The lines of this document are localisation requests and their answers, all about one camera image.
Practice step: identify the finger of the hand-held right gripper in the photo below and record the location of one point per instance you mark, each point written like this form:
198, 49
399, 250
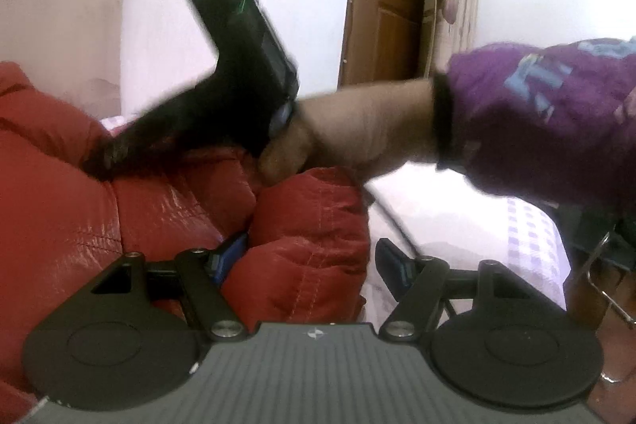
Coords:
144, 136

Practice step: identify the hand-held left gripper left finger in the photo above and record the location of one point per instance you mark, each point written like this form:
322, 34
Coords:
231, 255

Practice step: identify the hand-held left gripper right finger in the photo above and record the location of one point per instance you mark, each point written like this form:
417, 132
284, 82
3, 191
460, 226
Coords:
393, 262

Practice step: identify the red puffer jacket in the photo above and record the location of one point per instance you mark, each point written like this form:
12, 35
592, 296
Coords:
149, 215

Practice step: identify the person's right forearm purple sleeve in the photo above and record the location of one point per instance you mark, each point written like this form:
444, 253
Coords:
497, 121

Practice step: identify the person's right hand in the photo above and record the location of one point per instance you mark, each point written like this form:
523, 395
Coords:
288, 151

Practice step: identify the pink checkered bed sheet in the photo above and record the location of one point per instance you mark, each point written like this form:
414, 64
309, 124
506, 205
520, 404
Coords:
447, 215

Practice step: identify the metal frame chair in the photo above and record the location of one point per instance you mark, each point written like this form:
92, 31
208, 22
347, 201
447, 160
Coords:
603, 295

